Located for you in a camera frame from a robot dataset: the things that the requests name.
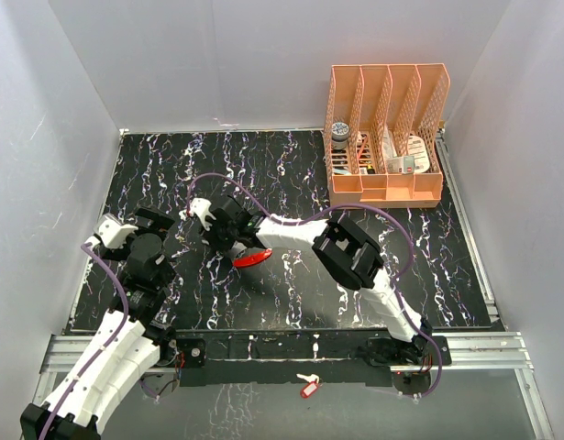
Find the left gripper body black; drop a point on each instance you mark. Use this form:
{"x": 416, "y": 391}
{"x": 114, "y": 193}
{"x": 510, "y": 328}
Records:
{"x": 159, "y": 225}

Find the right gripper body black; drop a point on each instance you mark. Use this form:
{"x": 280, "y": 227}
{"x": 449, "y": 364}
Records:
{"x": 224, "y": 238}

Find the red handled key organizer plate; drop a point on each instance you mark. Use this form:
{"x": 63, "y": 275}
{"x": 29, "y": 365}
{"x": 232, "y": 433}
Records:
{"x": 252, "y": 260}

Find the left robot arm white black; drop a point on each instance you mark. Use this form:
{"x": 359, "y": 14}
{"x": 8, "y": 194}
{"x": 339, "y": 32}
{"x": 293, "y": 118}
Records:
{"x": 127, "y": 342}

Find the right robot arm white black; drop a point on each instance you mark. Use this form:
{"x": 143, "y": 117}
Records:
{"x": 352, "y": 258}

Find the small jar with lid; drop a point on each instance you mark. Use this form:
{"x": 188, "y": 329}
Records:
{"x": 340, "y": 133}

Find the orange file organizer rack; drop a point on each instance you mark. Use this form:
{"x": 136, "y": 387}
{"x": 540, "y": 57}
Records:
{"x": 380, "y": 134}

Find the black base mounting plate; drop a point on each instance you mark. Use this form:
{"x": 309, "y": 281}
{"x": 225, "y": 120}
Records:
{"x": 368, "y": 356}

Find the red tag with key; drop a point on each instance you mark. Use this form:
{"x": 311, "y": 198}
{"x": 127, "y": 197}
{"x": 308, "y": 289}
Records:
{"x": 312, "y": 383}

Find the white labelled packet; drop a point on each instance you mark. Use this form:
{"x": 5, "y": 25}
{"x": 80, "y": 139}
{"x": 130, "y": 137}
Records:
{"x": 416, "y": 160}

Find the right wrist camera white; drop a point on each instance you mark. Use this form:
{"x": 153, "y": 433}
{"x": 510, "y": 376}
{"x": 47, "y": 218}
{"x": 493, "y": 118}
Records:
{"x": 200, "y": 209}

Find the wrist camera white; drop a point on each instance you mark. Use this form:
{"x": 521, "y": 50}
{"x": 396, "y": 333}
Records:
{"x": 112, "y": 232}
{"x": 200, "y": 209}

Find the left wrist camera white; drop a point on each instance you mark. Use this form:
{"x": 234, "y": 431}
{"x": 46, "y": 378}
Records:
{"x": 112, "y": 232}

